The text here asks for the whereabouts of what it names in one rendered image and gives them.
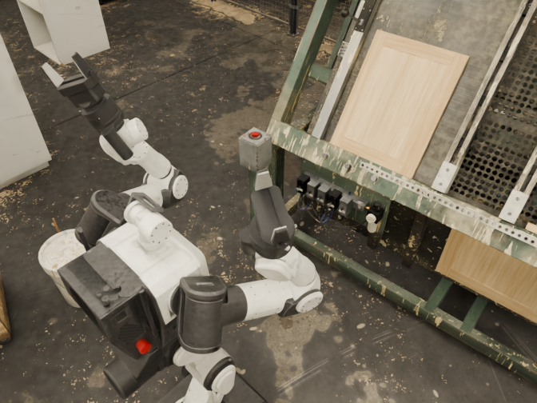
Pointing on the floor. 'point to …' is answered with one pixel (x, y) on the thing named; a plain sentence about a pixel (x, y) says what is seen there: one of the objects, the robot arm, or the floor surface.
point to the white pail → (60, 257)
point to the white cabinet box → (65, 27)
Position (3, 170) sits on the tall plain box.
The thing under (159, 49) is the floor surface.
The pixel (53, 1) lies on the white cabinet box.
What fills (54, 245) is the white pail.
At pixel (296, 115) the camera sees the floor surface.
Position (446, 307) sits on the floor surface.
